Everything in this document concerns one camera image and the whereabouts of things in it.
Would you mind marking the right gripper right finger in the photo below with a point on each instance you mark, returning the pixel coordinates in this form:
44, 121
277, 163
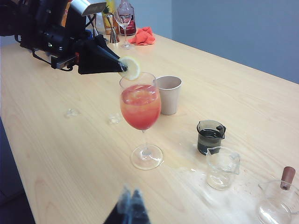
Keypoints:
140, 210

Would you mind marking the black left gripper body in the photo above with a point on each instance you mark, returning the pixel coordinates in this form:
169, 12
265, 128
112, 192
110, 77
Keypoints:
56, 44

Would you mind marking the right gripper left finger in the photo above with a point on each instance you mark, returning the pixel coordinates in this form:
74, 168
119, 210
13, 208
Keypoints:
122, 210

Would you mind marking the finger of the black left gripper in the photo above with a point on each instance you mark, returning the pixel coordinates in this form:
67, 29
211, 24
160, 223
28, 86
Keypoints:
104, 43
98, 60

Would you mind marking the yellow lemon slice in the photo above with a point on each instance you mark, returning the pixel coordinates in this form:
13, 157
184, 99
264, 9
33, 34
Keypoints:
133, 68

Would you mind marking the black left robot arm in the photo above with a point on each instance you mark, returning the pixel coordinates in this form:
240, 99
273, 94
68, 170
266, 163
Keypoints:
23, 14

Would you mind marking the beige paper cup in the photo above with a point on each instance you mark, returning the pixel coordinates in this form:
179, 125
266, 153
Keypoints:
169, 99

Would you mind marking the steel jigger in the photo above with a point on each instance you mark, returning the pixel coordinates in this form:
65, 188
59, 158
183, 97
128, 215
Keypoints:
114, 32

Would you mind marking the yellow juice carton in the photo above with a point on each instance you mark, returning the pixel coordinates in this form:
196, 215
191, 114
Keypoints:
108, 23

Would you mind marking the glass bottle with red liquid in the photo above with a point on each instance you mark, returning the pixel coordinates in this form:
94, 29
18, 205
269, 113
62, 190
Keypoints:
130, 28

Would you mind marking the empty wine glass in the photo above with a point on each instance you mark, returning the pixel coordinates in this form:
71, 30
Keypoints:
126, 18

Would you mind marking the orange cloth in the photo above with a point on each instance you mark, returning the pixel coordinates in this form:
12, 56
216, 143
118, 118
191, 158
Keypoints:
143, 37

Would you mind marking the clear ice cube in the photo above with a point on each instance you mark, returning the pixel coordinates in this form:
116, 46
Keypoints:
71, 113
114, 118

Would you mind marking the wine glass with red cocktail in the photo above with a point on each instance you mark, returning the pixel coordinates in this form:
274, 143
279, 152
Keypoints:
140, 112

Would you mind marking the clear glass beaker with spout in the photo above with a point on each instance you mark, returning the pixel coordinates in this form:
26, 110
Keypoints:
219, 173

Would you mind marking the smoky grey glass beaker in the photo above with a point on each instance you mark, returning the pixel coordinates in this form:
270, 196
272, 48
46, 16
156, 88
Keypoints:
208, 138

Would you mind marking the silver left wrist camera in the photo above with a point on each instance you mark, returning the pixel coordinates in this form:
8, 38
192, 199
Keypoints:
86, 8

